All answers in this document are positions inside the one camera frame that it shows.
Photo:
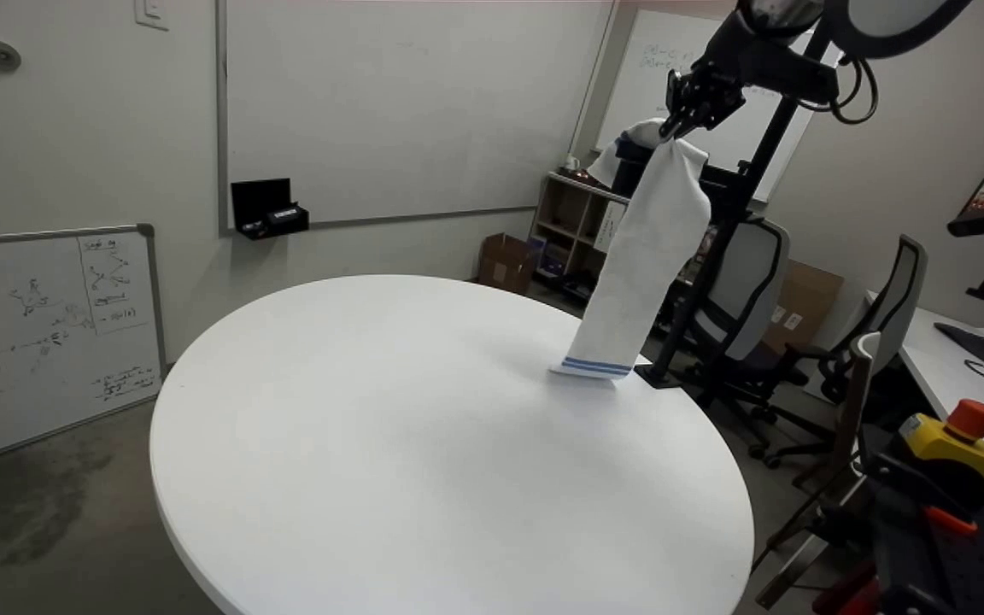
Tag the black office chair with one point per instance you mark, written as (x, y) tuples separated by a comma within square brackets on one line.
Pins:
[(895, 302)]

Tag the round grey wall device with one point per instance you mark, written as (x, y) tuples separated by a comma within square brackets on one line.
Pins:
[(2, 56)]

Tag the black marker holder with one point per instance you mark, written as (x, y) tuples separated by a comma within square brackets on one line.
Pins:
[(267, 207)]

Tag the yellow emergency stop button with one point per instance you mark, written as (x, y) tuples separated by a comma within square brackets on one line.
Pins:
[(954, 447)]

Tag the grey mesh office chair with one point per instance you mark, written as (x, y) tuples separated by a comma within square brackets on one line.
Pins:
[(750, 275)]

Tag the small whiteboard with diagrams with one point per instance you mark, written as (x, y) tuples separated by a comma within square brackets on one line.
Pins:
[(47, 330)]

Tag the white cloth with blue stripes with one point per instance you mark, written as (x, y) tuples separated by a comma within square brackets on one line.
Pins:
[(647, 261)]

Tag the black box on shelf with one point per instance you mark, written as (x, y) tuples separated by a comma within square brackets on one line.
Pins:
[(634, 149)]

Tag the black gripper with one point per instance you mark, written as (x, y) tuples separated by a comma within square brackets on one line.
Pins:
[(758, 69)]

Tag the wooden shelf unit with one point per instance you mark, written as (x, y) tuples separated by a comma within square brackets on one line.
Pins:
[(573, 241)]

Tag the brown cardboard box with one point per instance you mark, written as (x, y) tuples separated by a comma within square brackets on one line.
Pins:
[(508, 261)]

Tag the robot arm white and black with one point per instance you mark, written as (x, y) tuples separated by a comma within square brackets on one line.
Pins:
[(903, 21)]

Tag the whiteboard with green writing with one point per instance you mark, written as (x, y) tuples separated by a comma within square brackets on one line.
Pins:
[(651, 63)]

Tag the large wall whiteboard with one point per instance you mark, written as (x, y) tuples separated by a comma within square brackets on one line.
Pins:
[(399, 103)]

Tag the white desk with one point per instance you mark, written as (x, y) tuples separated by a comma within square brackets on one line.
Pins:
[(954, 382)]

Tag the black pole with square base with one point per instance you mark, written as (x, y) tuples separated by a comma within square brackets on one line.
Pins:
[(770, 154)]

